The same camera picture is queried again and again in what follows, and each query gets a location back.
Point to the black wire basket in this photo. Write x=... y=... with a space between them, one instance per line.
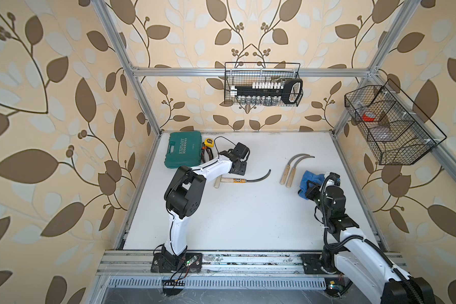
x=244 y=73
x=403 y=132

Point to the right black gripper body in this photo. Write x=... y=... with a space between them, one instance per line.
x=315 y=194

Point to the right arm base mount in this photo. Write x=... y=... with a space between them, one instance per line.
x=322 y=263

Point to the yellow tape measure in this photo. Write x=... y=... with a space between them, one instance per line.
x=209 y=142

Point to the rear black wire basket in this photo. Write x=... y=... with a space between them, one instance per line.
x=244 y=73

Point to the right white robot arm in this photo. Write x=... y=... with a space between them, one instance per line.
x=349 y=251

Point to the red item in basket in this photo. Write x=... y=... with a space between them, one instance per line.
x=369 y=116

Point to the right black wire basket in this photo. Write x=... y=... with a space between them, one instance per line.
x=403 y=132

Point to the red handled pliers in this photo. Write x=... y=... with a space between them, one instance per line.
x=206 y=154

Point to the blue grey microfiber rag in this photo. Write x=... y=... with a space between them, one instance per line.
x=310 y=185

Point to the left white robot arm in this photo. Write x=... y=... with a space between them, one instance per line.
x=184 y=193

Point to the green plastic tool case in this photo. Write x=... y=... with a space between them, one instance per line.
x=184 y=149

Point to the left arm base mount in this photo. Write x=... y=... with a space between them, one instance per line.
x=164 y=262

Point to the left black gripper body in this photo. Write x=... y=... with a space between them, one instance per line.
x=241 y=168

